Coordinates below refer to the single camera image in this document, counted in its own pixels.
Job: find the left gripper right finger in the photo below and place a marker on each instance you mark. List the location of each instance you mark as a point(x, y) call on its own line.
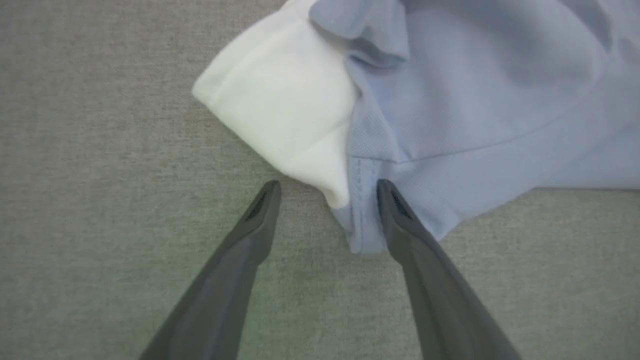
point(440, 300)

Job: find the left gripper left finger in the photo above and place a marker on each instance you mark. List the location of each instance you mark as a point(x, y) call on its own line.
point(225, 290)

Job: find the light blue and white garment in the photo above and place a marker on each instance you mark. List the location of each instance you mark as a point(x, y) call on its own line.
point(475, 90)

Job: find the grey fabric sofa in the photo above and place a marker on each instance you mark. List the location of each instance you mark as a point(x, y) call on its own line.
point(100, 150)

